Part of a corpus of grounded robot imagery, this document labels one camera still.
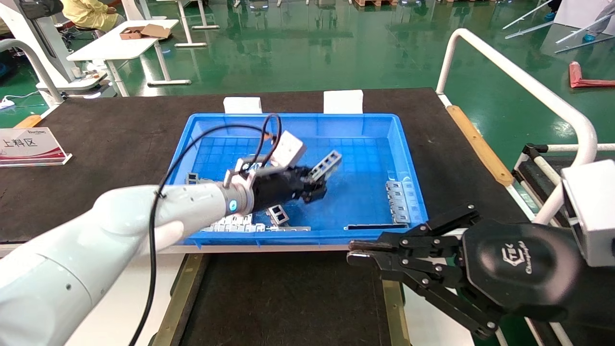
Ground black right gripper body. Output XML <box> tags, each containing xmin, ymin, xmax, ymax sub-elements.
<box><xmin>460</xmin><ymin>219</ymin><xmax>615</xmax><ymax>337</ymax></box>

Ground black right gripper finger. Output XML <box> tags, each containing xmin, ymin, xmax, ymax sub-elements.
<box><xmin>349</xmin><ymin>203</ymin><xmax>481</xmax><ymax>263</ymax></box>
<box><xmin>346</xmin><ymin>254</ymin><xmax>505</xmax><ymax>339</ymax></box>

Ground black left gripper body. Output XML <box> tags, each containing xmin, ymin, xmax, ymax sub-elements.
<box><xmin>252</xmin><ymin>166</ymin><xmax>318</xmax><ymax>213</ymax></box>

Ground grey metal part square holes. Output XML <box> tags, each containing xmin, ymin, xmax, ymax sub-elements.
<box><xmin>307</xmin><ymin>150</ymin><xmax>343</xmax><ymax>184</ymax></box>

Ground grey slotted metal part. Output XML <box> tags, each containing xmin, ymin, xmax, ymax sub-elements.
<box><xmin>386</xmin><ymin>181</ymin><xmax>410</xmax><ymax>224</ymax></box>

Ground light grey comb metal part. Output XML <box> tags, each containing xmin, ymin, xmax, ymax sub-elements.
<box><xmin>202</xmin><ymin>214</ymin><xmax>254</xmax><ymax>226</ymax></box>

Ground flat grey plates pile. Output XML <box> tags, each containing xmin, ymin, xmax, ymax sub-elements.
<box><xmin>197</xmin><ymin>224</ymin><xmax>311</xmax><ymax>233</ymax></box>

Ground blue plastic bin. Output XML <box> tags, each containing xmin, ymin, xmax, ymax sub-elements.
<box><xmin>147</xmin><ymin>113</ymin><xmax>430</xmax><ymax>248</ymax></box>

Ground large white foam block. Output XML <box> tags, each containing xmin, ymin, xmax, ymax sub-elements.
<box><xmin>323</xmin><ymin>90</ymin><xmax>364</xmax><ymax>114</ymax></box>

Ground small white foam block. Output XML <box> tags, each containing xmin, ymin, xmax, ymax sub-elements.
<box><xmin>223</xmin><ymin>98</ymin><xmax>263</xmax><ymax>114</ymax></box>

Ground long wooden edge strip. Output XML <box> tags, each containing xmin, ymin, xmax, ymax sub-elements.
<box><xmin>446</xmin><ymin>106</ymin><xmax>515</xmax><ymax>187</ymax></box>

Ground white tubular railing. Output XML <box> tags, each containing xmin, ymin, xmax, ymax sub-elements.
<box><xmin>435</xmin><ymin>28</ymin><xmax>598</xmax><ymax>226</ymax></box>

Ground red floor object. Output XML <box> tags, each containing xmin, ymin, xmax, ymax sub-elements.
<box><xmin>569</xmin><ymin>62</ymin><xmax>615</xmax><ymax>89</ymax></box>

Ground open cardboard box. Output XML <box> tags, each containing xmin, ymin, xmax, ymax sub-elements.
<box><xmin>120</xmin><ymin>24</ymin><xmax>172</xmax><ymax>40</ymax></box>

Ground white work table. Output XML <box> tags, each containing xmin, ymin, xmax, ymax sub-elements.
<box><xmin>66</xmin><ymin>19</ymin><xmax>192</xmax><ymax>98</ymax></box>

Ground white metal bars on floor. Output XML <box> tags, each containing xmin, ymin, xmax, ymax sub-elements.
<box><xmin>499</xmin><ymin>0</ymin><xmax>615</xmax><ymax>54</ymax></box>

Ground acrylic sign red white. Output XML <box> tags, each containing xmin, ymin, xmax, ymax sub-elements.
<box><xmin>0</xmin><ymin>127</ymin><xmax>73</xmax><ymax>167</ymax></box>

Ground person in yellow coat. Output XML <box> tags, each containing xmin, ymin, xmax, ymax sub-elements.
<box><xmin>61</xmin><ymin>0</ymin><xmax>126</xmax><ymax>32</ymax></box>

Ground grey curved handrail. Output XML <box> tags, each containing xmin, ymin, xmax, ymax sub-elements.
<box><xmin>0</xmin><ymin>39</ymin><xmax>64</xmax><ymax>107</ymax></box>

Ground white machine stand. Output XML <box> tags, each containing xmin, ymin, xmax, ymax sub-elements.
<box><xmin>0</xmin><ymin>0</ymin><xmax>116</xmax><ymax>99</ymax></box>

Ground grey metal bracket rectangular holes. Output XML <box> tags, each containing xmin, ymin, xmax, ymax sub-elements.
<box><xmin>267</xmin><ymin>204</ymin><xmax>290</xmax><ymax>227</ymax></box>

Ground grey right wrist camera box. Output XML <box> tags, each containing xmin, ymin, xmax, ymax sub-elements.
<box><xmin>561</xmin><ymin>160</ymin><xmax>615</xmax><ymax>268</ymax></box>

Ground black frame trolley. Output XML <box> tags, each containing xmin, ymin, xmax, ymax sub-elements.
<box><xmin>512</xmin><ymin>143</ymin><xmax>615</xmax><ymax>226</ymax></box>

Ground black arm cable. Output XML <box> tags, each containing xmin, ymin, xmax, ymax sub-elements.
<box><xmin>129</xmin><ymin>114</ymin><xmax>282</xmax><ymax>346</ymax></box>

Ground white table leg frame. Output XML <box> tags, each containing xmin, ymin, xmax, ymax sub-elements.
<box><xmin>174</xmin><ymin>0</ymin><xmax>221</xmax><ymax>48</ymax></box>

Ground white floor plug cable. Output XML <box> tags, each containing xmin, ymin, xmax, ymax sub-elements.
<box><xmin>0</xmin><ymin>91</ymin><xmax>44</xmax><ymax>110</ymax></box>

